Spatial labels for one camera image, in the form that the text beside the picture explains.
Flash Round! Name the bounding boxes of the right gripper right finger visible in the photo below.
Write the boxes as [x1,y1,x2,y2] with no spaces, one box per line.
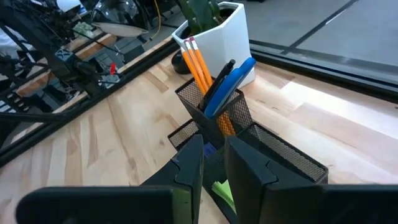
[224,136,398,224]

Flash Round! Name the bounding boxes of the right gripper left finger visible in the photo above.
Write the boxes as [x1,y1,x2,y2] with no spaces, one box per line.
[15,134,205,224]

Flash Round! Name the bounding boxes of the green sticky note pad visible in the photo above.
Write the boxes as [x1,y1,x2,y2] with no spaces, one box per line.
[211,179,236,212]

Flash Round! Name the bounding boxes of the blue eraser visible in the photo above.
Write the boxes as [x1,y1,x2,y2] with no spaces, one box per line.
[203,142,218,158]

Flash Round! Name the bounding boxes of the blue handled scissors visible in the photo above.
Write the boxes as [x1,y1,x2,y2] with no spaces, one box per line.
[203,57,257,119]

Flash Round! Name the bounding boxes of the black pen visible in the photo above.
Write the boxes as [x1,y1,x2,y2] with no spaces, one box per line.
[198,58,236,111]

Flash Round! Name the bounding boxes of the black mesh desk organizer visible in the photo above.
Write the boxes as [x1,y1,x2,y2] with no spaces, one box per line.
[167,76,330,224]

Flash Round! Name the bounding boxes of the white plant pot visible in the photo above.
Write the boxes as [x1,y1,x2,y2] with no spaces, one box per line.
[171,1,256,90]

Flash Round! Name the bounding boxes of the green cactus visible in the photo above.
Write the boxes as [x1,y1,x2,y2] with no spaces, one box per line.
[177,0,223,35]

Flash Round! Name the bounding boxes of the black desk lamp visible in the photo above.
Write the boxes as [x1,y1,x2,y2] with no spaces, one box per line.
[91,0,192,75]

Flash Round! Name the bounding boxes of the black aluminium table frame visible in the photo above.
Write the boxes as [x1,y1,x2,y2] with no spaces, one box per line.
[0,37,398,169]

